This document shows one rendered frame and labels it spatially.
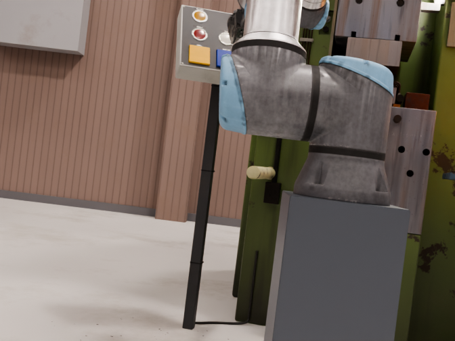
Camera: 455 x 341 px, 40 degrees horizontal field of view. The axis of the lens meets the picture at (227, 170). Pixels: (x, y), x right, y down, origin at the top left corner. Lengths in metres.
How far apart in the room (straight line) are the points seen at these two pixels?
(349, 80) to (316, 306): 0.42
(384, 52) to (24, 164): 4.87
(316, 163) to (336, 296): 0.25
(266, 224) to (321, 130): 1.40
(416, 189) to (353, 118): 1.18
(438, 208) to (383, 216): 1.40
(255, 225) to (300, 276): 1.43
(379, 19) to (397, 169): 0.57
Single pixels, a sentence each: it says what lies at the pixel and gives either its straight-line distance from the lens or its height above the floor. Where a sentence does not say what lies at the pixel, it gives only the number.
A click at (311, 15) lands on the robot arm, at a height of 1.08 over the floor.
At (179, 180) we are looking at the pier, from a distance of 6.20.
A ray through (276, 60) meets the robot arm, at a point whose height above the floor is 0.85.
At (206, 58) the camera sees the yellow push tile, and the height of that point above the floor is 1.00.
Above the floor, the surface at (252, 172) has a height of 0.62.
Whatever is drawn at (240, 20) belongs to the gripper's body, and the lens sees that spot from 2.09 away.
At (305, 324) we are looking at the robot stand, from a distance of 1.19.
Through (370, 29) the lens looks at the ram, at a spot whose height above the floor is 1.20.
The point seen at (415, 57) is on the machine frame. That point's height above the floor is 1.20.
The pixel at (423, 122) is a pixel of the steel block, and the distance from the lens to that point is 2.37.
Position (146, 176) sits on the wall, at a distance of 6.45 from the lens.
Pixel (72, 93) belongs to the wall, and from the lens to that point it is 6.64.
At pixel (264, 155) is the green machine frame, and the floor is 0.69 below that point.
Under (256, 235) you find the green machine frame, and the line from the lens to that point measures 2.60.
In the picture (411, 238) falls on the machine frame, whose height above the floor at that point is 0.45.
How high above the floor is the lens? 0.65
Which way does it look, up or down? 1 degrees down
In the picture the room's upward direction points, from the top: 7 degrees clockwise
